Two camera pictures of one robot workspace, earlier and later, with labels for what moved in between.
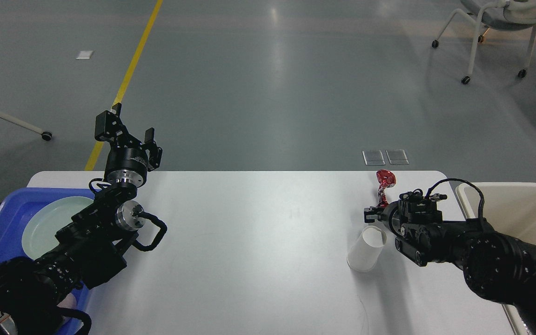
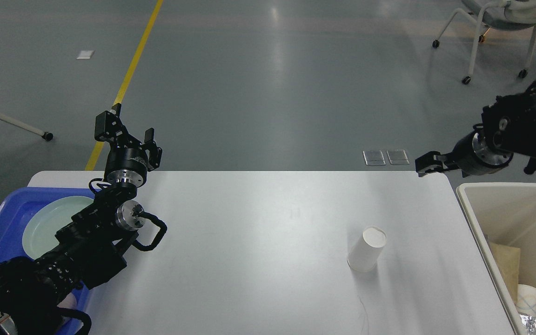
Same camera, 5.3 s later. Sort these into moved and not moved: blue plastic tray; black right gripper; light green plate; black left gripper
Moved: black right gripper
Not moved: black left gripper; blue plastic tray; light green plate
